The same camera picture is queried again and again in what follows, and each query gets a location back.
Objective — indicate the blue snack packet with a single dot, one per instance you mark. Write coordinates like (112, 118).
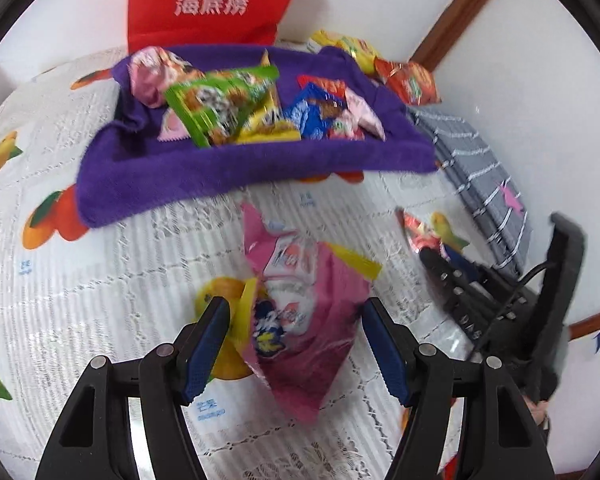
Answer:
(313, 111)

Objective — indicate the purple cloth tray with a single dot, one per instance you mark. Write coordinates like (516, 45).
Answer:
(125, 170)

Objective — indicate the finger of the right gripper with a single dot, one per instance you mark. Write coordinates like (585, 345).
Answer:
(447, 289)
(461, 267)

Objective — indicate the yellow green chip bag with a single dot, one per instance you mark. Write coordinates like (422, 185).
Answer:
(363, 52)

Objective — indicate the green snack packet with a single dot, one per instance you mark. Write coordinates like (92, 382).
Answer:
(214, 107)

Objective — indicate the yellow triangular snack packet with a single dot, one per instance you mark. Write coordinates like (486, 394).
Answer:
(270, 120)

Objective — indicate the orange red chip bag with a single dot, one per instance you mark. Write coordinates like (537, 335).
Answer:
(410, 81)

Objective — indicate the red paper bag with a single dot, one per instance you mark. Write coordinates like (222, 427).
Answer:
(167, 23)

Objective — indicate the wooden door frame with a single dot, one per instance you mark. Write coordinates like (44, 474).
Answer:
(443, 36)

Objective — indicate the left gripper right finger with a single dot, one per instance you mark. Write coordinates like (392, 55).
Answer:
(499, 438)

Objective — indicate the pink round snack packet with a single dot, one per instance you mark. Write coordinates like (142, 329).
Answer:
(153, 70)

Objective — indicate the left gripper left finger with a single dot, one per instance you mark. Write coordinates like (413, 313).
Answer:
(92, 436)

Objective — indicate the grey checked cloth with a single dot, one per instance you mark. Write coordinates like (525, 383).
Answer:
(489, 192)

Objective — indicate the large pink snack packet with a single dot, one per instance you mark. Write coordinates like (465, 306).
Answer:
(299, 379)

